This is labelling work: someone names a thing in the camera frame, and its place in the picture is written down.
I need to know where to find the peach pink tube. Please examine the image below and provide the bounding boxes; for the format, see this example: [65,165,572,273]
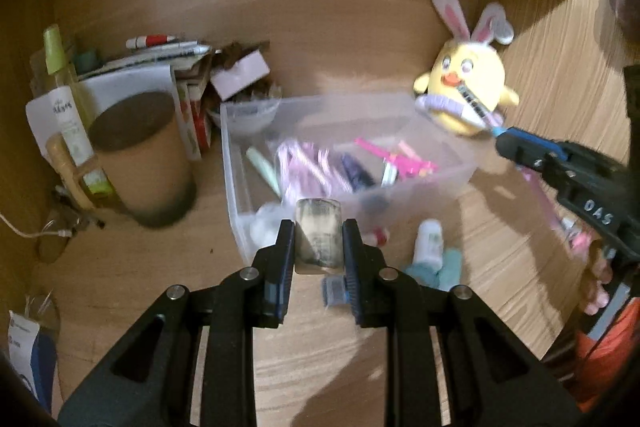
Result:
[397,141,422,161]

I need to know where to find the small gold patterned box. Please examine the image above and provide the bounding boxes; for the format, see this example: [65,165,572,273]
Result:
[295,198,344,274]

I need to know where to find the pink rope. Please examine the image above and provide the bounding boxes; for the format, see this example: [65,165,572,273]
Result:
[274,138,352,203]

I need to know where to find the yellow chick plush toy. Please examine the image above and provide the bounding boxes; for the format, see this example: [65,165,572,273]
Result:
[413,0,520,136]

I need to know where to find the magenta pink scissors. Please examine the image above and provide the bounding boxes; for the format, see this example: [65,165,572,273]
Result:
[354,138,438,179]

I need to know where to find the white blue paper bag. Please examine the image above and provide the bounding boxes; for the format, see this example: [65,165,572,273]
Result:
[8,311,58,413]

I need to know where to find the clear plastic storage bin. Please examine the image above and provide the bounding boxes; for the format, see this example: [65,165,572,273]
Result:
[220,92,476,262]

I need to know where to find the white green-label bottle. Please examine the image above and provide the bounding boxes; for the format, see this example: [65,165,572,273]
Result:
[413,219,444,272]

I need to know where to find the dark purple spray bottle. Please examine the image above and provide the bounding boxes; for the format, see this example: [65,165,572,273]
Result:
[341,153,375,193]

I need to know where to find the red white small tube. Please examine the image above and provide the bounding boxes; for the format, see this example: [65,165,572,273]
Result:
[363,228,390,248]

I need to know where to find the blue white small box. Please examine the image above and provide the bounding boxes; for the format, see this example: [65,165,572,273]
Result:
[321,274,349,308]

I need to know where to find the brown cylindrical container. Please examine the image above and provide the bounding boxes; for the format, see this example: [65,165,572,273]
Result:
[88,91,196,229]

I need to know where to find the white ointment tube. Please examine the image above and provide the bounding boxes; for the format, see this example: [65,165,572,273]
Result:
[245,146,282,198]

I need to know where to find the green cap spray bottle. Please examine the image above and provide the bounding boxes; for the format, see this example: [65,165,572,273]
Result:
[43,24,94,166]

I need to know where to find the white bowl with jars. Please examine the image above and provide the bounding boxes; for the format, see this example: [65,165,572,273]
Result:
[206,98,280,136]

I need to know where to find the small pink white box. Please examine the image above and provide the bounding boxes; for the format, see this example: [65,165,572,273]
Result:
[209,50,270,102]

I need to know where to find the red white marker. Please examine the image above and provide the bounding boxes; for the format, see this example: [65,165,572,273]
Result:
[125,35,178,51]

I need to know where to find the teal hair tie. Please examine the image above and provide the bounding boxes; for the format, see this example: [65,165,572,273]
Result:
[403,247,464,292]

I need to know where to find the white charging cable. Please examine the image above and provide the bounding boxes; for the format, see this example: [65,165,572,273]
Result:
[0,210,74,241]

